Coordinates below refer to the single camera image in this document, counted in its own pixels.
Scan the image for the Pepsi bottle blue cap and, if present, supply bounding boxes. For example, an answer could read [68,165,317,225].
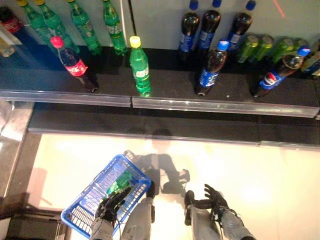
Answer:
[249,45,313,99]
[226,0,257,52]
[194,39,230,96]
[178,0,201,62]
[197,0,222,51]

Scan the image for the Coca-Cola bottle red label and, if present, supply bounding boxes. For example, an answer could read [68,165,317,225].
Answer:
[49,35,100,93]

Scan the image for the blue plastic shopping basket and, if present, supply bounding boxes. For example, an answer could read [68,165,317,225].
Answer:
[60,154,153,240]

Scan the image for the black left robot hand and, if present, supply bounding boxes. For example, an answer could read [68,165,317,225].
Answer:
[94,186,133,222]

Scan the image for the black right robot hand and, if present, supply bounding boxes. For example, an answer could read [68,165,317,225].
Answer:
[192,184,230,214]

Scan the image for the red cola bottles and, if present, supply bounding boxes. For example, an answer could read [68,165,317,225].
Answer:
[0,6,25,35]

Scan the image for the green Sprite bottle yellow cap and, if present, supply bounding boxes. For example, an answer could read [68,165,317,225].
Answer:
[101,0,129,56]
[66,0,103,56]
[128,35,153,98]
[15,0,60,52]
[106,171,137,196]
[33,0,81,55]

